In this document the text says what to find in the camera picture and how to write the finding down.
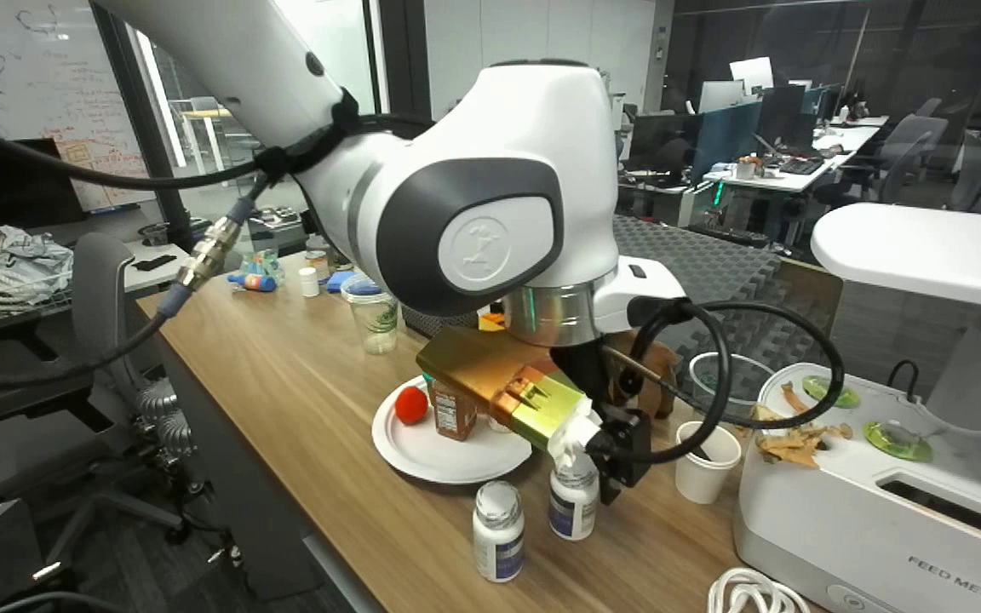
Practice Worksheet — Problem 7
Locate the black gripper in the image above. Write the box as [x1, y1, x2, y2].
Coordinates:
[552, 339, 655, 509]

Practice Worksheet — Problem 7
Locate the white pill bottle blue label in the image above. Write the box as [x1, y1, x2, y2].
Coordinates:
[472, 480, 533, 590]
[546, 440, 607, 546]

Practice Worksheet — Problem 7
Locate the red ball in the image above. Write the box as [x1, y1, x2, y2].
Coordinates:
[391, 385, 433, 430]

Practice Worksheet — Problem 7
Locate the white paper plate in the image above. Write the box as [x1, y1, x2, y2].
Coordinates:
[369, 372, 539, 492]

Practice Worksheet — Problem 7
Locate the pale crumpled cloth pile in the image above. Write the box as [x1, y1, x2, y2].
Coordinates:
[0, 217, 74, 333]

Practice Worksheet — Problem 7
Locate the brown moose plush toy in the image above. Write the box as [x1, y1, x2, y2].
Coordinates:
[607, 339, 685, 426]

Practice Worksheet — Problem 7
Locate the white paper cup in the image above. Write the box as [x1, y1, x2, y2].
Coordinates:
[671, 418, 746, 511]

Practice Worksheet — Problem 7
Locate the clear plastic cup green rim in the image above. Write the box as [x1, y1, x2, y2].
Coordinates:
[685, 351, 780, 433]

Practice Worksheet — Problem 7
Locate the dried brown peel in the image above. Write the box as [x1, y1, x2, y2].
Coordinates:
[752, 382, 856, 473]

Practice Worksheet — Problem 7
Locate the white countertop machine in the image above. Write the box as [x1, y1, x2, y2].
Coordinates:
[734, 206, 981, 613]

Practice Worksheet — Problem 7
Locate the white office desk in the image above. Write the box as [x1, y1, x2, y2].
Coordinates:
[700, 149, 846, 232]

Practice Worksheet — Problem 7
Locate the blue desk partition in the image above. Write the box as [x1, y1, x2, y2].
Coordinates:
[690, 98, 763, 182]

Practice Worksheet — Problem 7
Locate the blue and orange toy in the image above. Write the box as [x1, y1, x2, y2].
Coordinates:
[226, 264, 281, 297]

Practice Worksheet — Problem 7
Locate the black pillar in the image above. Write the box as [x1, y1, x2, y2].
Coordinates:
[377, 0, 436, 120]

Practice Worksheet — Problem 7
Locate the grey side desk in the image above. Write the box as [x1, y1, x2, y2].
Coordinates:
[0, 234, 204, 343]

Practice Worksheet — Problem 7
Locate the grey office chair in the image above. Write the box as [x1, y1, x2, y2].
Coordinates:
[0, 232, 239, 573]

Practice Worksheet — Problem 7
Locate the white background table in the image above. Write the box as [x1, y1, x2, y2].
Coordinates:
[174, 98, 234, 175]

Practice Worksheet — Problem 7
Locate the black monitor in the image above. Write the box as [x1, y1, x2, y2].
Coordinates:
[0, 133, 88, 232]

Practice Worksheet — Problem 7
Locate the gold wrist camera bar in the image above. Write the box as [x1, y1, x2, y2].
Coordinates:
[413, 330, 593, 452]

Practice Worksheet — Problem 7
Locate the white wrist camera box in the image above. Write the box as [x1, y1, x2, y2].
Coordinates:
[593, 256, 690, 333]

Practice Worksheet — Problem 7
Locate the white coiled cable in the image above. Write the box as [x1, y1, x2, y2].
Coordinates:
[701, 565, 816, 613]

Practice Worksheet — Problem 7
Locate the black slanted post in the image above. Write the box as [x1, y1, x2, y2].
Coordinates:
[88, 0, 197, 250]

